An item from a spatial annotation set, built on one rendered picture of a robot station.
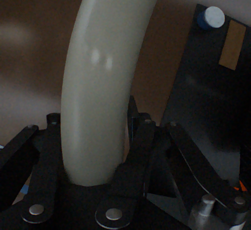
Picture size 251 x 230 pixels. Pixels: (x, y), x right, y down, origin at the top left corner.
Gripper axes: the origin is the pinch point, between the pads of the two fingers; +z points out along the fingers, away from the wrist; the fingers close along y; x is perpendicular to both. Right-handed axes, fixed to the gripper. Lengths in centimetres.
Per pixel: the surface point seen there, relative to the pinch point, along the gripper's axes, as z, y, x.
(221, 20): 68, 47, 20
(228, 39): 78, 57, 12
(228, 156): 76, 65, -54
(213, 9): 68, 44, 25
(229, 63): 78, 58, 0
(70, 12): 88, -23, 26
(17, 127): 89, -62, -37
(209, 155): 77, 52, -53
